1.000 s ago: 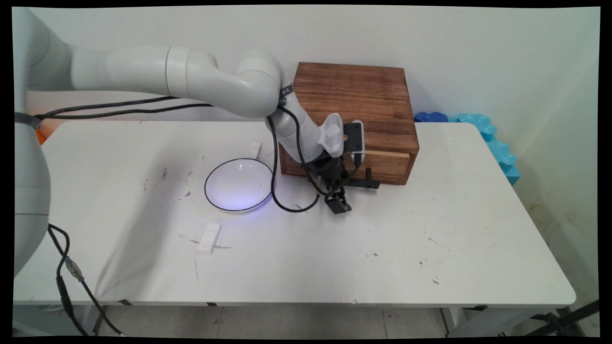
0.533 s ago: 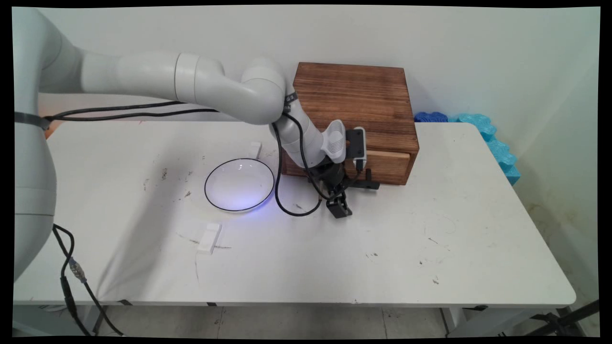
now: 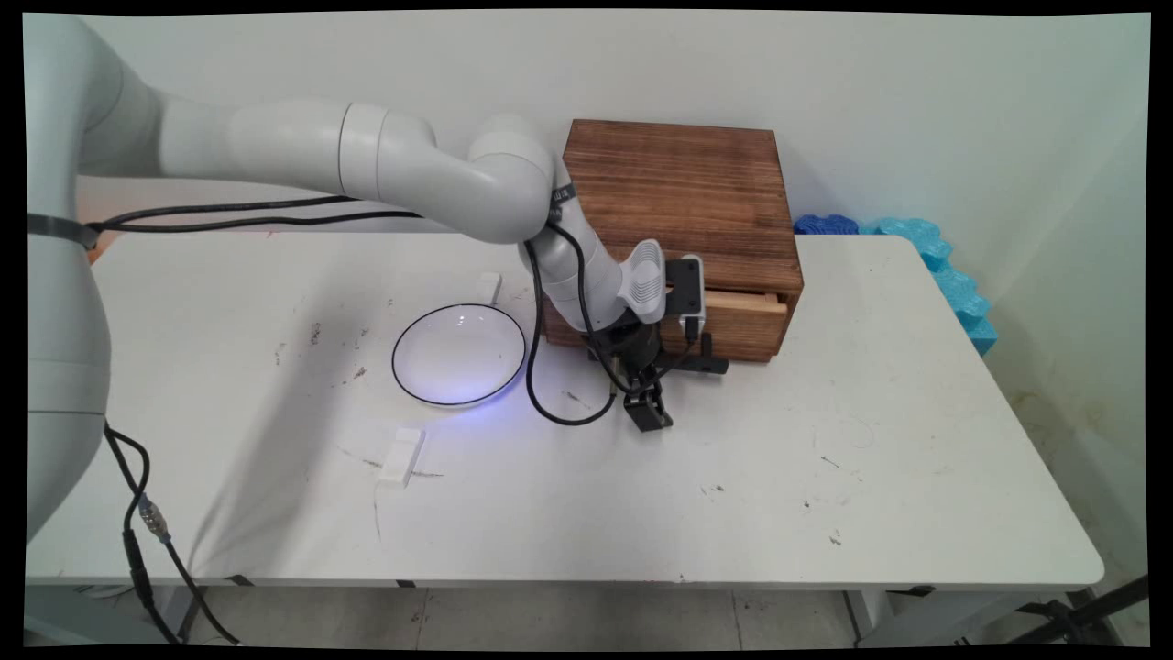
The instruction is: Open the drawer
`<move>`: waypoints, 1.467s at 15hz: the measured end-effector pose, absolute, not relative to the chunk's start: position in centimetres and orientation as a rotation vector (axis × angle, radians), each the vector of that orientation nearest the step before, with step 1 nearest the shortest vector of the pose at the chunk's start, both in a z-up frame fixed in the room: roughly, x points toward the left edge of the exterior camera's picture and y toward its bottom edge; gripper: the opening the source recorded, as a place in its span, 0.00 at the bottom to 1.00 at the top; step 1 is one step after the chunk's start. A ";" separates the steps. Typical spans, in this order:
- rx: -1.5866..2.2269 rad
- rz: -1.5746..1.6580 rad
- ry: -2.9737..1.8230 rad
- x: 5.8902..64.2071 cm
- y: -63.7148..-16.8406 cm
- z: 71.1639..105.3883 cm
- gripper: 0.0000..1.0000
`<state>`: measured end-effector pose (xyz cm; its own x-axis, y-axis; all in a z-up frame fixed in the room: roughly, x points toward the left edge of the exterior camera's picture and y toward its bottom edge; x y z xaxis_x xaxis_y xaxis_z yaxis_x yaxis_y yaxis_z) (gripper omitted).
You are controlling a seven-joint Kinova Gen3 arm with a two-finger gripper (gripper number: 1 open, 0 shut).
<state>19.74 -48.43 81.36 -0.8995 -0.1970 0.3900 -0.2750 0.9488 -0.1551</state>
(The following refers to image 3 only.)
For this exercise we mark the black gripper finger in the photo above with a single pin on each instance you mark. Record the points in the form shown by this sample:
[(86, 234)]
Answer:
[(649, 411), (674, 360)]

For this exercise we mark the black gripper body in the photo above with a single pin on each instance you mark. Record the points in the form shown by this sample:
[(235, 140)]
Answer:
[(632, 344)]

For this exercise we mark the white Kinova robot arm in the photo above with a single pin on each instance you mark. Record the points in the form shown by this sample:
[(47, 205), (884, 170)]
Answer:
[(275, 147)]

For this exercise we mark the small white rectangular block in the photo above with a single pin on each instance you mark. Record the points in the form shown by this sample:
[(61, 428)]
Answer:
[(489, 287)]

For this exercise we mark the brown wooden drawer box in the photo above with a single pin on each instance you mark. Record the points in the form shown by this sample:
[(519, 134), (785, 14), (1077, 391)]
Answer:
[(678, 183)]

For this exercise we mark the white bowl with dark rim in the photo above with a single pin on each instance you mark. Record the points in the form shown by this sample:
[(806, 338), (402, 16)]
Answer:
[(458, 357)]

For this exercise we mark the dark blue foam piece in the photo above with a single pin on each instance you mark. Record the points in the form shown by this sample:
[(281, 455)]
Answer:
[(825, 225)]

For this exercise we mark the long white rectangular block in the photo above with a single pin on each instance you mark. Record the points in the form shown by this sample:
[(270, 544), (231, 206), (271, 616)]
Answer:
[(401, 456)]

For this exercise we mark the light blue foam strip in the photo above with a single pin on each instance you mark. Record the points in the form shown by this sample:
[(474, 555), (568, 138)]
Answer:
[(944, 266)]

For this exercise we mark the black metal floor stand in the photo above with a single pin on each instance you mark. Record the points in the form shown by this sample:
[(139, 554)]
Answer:
[(1081, 614)]

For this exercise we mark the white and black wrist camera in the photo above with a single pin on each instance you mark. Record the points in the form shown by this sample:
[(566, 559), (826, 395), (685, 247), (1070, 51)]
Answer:
[(689, 284)]

